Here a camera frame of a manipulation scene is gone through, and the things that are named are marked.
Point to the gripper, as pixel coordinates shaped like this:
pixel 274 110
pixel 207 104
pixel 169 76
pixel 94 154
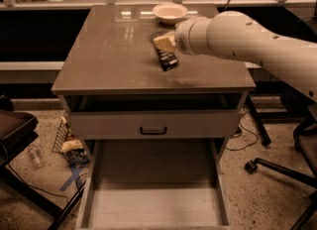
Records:
pixel 181 38

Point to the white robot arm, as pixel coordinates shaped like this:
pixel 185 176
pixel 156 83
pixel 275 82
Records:
pixel 234 35

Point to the closed top drawer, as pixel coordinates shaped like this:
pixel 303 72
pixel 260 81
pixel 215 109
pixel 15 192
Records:
pixel 179 124

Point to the grey drawer cabinet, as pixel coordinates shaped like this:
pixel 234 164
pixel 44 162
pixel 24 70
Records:
pixel 113 67

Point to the open middle drawer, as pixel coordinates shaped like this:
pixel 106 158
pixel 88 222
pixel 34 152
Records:
pixel 154 185

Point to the white bowl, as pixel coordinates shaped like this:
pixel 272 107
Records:
pixel 169 14

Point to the black chair left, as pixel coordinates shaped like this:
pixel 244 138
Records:
pixel 17 133

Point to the clear bottle on floor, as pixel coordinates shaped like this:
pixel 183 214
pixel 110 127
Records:
pixel 35 155

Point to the black drawer handle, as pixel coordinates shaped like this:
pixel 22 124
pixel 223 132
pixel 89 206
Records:
pixel 153 130

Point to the wire basket with snacks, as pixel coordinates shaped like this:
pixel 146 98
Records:
pixel 66 145

